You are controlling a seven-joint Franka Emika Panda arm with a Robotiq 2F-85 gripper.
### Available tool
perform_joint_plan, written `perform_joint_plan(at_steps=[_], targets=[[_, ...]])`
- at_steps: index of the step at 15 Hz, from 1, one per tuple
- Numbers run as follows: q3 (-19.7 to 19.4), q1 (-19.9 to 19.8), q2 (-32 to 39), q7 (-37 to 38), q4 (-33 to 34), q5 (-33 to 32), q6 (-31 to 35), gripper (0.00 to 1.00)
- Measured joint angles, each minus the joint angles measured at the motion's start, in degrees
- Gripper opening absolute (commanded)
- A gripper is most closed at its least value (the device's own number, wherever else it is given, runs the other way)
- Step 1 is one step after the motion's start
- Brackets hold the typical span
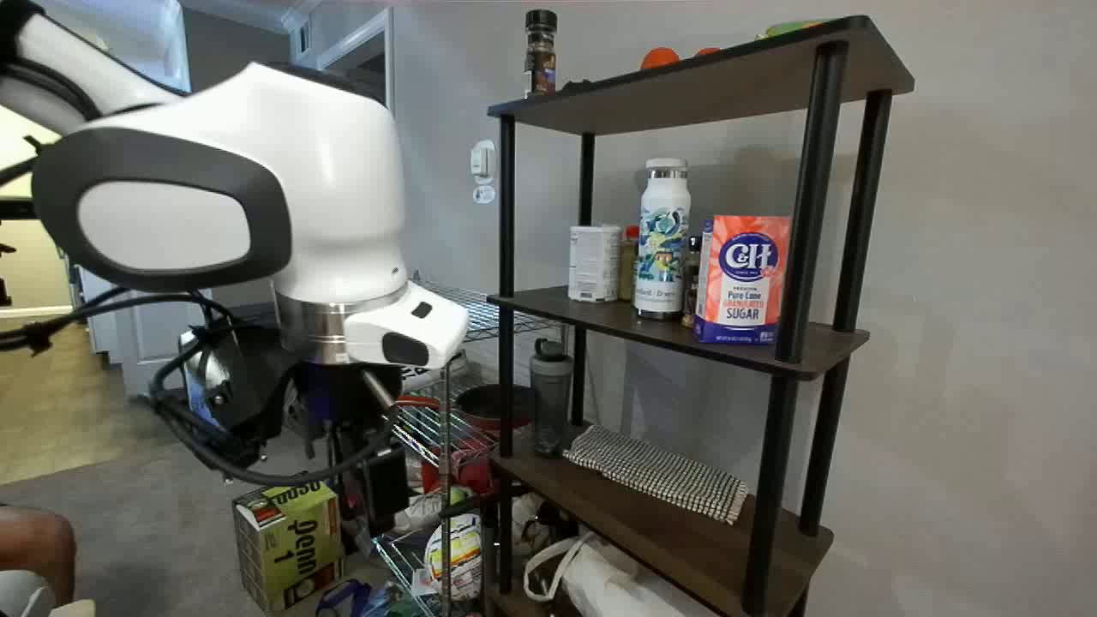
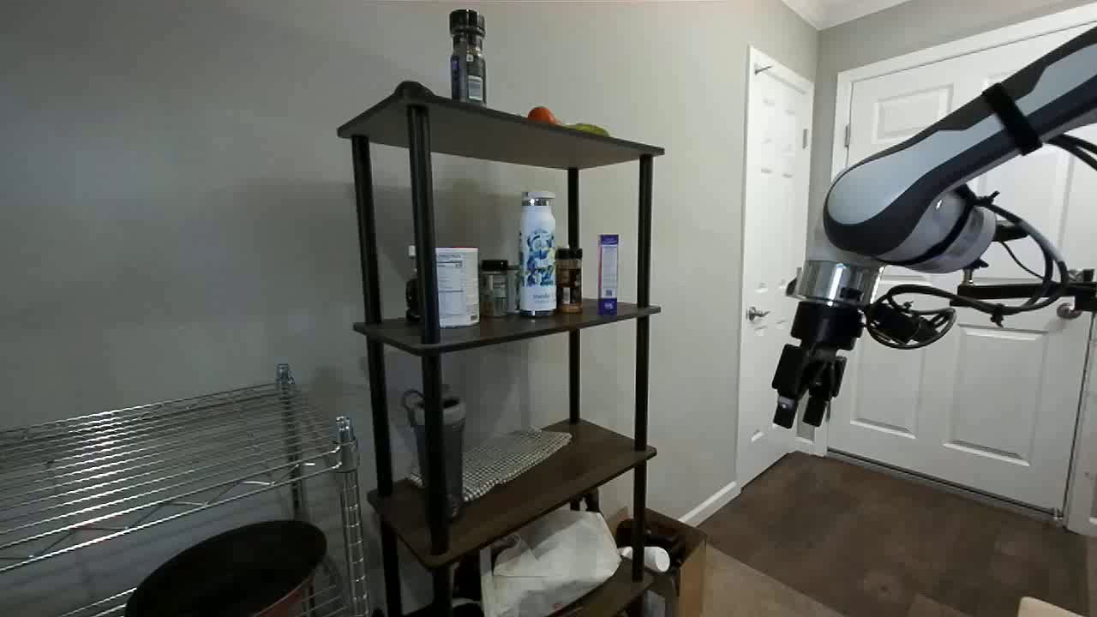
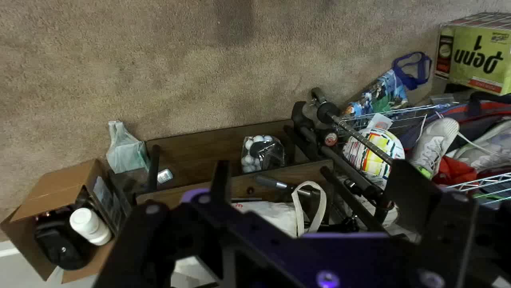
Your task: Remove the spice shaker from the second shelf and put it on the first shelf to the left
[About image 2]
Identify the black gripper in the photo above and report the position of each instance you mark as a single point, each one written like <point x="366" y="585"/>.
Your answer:
<point x="827" y="325"/>

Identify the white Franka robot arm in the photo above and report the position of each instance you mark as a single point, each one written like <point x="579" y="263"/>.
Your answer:
<point x="913" y="193"/>

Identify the dark spice grinder jar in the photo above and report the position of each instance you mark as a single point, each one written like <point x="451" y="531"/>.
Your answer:
<point x="467" y="71"/>

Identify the white panel door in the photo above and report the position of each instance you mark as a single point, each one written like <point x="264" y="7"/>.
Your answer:
<point x="982" y="397"/>
<point x="776" y="205"/>

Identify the brown cardboard box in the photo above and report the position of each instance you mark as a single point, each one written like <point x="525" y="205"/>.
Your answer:
<point x="691" y="570"/>

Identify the orange and blue sugar box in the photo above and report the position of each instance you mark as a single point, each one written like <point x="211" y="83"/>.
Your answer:
<point x="608" y="275"/>

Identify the small white container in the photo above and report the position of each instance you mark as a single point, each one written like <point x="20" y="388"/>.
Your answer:
<point x="648" y="561"/>

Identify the white mesh mat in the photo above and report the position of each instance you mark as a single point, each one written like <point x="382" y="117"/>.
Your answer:
<point x="517" y="450"/>

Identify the white floral water bottle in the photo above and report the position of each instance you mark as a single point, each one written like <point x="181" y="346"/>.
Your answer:
<point x="537" y="259"/>

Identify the white bag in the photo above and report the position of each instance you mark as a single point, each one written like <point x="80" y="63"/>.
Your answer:
<point x="549" y="565"/>

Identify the beige box corner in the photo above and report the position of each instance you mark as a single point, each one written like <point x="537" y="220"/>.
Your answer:
<point x="1048" y="606"/>

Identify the green lime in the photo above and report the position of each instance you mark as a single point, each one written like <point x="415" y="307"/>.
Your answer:
<point x="590" y="129"/>

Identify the gray water bottle black lid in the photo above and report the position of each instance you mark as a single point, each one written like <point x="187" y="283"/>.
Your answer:
<point x="455" y="445"/>

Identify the orange fruit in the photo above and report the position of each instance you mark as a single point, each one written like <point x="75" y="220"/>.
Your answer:
<point x="544" y="115"/>

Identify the black round pot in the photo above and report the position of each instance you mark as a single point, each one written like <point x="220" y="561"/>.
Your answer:
<point x="227" y="565"/>

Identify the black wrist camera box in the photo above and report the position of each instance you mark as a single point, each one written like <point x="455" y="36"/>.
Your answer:
<point x="902" y="325"/>

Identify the black frame brown shelving unit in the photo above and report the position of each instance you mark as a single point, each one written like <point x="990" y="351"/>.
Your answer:
<point x="424" y="227"/>

